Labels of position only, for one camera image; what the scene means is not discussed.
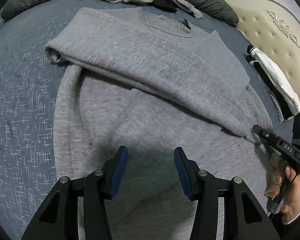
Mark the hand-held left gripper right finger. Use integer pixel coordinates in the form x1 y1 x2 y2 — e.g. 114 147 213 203
174 147 280 240

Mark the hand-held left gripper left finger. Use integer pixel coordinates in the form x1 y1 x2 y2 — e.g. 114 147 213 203
21 145 129 240

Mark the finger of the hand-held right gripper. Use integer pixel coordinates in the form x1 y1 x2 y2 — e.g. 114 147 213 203
251 124 278 145

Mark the grey knit sweater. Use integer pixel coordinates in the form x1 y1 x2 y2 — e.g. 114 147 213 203
44 6 278 240

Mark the person's right forearm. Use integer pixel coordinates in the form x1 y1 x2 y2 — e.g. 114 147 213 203
271 204 300 240

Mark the person's right hand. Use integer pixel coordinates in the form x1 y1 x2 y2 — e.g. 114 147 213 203
264 152 300 223

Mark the folded light grey garment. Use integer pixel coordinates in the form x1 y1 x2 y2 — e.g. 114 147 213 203
270 92 285 123

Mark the cream tufted headboard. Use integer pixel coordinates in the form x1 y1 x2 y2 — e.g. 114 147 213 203
217 0 300 115

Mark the bed with blue sheet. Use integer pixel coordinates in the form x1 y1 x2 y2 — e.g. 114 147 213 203
0 0 300 240

